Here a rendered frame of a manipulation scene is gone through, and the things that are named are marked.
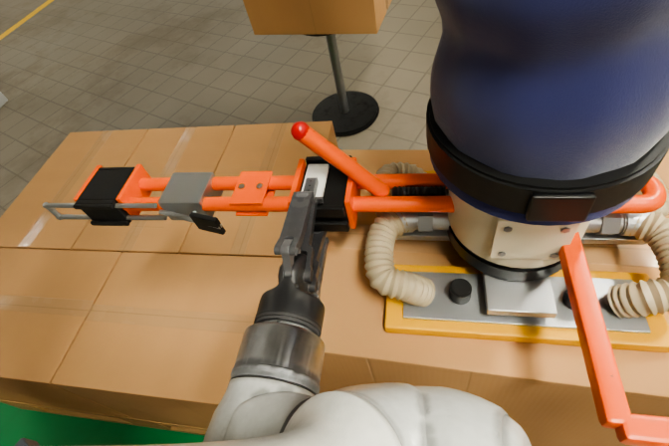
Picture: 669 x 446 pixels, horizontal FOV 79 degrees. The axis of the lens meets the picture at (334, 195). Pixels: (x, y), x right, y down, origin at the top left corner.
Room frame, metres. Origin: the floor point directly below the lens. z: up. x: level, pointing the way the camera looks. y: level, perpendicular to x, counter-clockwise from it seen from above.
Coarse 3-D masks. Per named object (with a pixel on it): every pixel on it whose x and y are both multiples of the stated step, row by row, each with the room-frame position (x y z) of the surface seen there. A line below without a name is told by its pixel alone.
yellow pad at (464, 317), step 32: (448, 288) 0.24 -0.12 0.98; (480, 288) 0.23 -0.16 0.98; (608, 288) 0.19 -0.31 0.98; (384, 320) 0.23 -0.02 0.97; (416, 320) 0.22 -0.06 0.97; (448, 320) 0.20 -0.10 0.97; (480, 320) 0.19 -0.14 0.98; (512, 320) 0.18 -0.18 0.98; (544, 320) 0.17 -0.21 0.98; (608, 320) 0.15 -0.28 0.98; (640, 320) 0.14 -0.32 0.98
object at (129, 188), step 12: (96, 168) 0.54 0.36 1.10; (108, 168) 0.53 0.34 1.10; (120, 168) 0.52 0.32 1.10; (132, 168) 0.52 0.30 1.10; (96, 180) 0.51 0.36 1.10; (108, 180) 0.50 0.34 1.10; (120, 180) 0.49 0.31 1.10; (132, 180) 0.49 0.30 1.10; (84, 192) 0.49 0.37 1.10; (96, 192) 0.48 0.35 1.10; (108, 192) 0.48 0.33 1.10; (120, 192) 0.47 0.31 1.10; (132, 192) 0.48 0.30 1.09; (144, 192) 0.49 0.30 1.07
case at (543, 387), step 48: (336, 240) 0.39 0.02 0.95; (336, 288) 0.30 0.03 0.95; (336, 336) 0.23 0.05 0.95; (384, 336) 0.21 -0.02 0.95; (432, 336) 0.20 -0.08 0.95; (336, 384) 0.22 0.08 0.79; (432, 384) 0.16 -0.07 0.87; (480, 384) 0.14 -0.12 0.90; (528, 384) 0.12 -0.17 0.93; (576, 384) 0.10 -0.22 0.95; (624, 384) 0.09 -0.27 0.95; (528, 432) 0.10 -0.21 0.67; (576, 432) 0.08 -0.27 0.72
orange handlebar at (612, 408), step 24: (240, 192) 0.41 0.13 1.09; (264, 192) 0.40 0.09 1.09; (648, 192) 0.24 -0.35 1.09; (576, 240) 0.21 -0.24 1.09; (576, 264) 0.18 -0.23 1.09; (576, 288) 0.15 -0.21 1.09; (576, 312) 0.13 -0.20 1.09; (600, 312) 0.13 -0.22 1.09; (600, 336) 0.11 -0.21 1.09; (600, 360) 0.09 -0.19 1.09; (600, 384) 0.07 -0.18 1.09; (600, 408) 0.05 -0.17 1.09; (624, 408) 0.05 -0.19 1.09; (624, 432) 0.03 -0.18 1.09; (648, 432) 0.03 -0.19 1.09
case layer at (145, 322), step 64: (192, 128) 1.40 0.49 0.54; (256, 128) 1.29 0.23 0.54; (320, 128) 1.19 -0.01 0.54; (64, 192) 1.21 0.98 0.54; (0, 256) 0.97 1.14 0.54; (64, 256) 0.90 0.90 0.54; (128, 256) 0.82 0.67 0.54; (192, 256) 0.76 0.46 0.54; (256, 256) 0.70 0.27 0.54; (0, 320) 0.71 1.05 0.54; (64, 320) 0.65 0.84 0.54; (128, 320) 0.60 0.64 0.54; (192, 320) 0.55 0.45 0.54; (0, 384) 0.56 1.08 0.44; (64, 384) 0.46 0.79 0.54; (128, 384) 0.42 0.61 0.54; (192, 384) 0.38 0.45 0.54
